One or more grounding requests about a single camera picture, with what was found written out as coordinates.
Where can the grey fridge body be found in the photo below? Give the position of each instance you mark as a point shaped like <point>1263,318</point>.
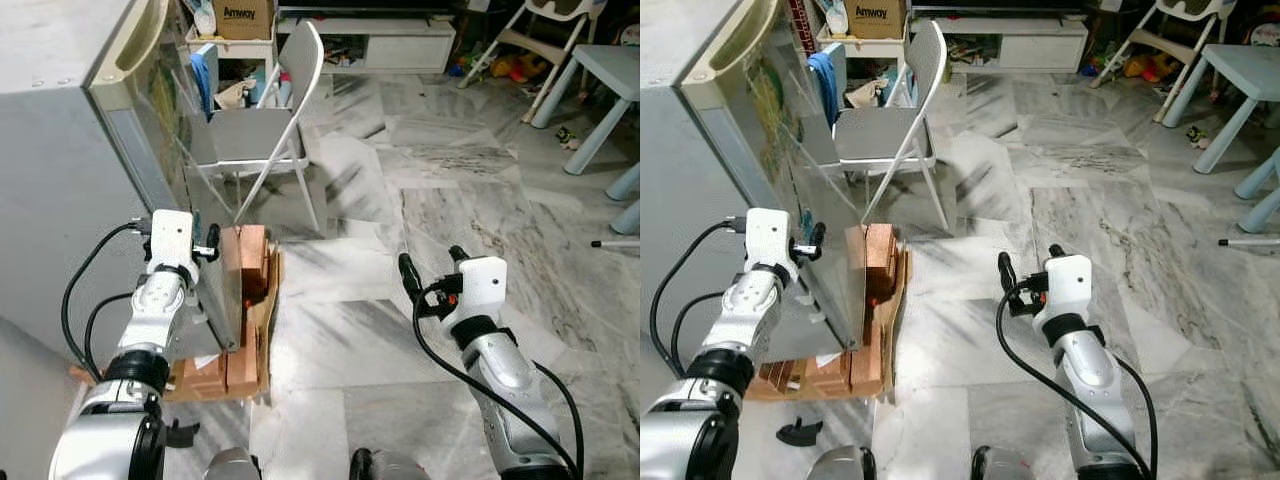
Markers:
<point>690,180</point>
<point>50,150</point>

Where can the brown carton pack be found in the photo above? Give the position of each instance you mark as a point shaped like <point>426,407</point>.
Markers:
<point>252,262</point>
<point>880,265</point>

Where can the white grey folding chair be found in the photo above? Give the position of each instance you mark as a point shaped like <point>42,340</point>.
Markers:
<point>885,135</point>
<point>255,135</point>

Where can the blue cloth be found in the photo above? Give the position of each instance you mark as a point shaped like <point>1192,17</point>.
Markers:
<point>203,85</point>
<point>825,90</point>

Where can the grey pole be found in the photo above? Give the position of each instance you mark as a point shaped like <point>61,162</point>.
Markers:
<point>615,243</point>
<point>1250,241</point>

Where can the small floor toy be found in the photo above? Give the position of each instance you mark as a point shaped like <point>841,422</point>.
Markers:
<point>567,138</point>
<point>1198,137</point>

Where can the light blue stool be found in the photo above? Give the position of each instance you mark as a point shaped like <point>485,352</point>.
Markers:
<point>628,200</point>

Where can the small black plastic piece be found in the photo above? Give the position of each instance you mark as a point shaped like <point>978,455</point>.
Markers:
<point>800,434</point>
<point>180,435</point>

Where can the white shelf rack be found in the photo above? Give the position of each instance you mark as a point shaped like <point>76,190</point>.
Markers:
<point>870,55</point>
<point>235,55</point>

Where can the yellow toy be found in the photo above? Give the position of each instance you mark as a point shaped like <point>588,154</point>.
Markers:
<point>1150,67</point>
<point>515,68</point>

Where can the white low cabinet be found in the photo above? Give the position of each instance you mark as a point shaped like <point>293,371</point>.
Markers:
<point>395,45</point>
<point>1030,45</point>

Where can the silver left robot leg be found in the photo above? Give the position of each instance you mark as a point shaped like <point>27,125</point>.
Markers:
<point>232,465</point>
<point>842,465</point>

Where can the printed brown cardboard box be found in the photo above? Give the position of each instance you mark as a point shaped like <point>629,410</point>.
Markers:
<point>875,18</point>
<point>243,18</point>

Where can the white wooden high chair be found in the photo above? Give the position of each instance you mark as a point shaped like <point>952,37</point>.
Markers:
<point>1190,38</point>
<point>545,40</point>

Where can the light blue kids table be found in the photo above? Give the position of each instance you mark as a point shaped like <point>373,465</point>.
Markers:
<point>610,70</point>
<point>1250,75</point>

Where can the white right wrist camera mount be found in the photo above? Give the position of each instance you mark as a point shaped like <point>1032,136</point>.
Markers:
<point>1068,285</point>
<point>482,285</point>

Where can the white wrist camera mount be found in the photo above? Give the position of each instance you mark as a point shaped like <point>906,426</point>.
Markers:
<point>170,238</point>
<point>1068,285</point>
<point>768,238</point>
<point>482,285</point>

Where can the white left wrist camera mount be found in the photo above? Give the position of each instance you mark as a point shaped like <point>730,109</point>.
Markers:
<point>768,238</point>
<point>170,238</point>

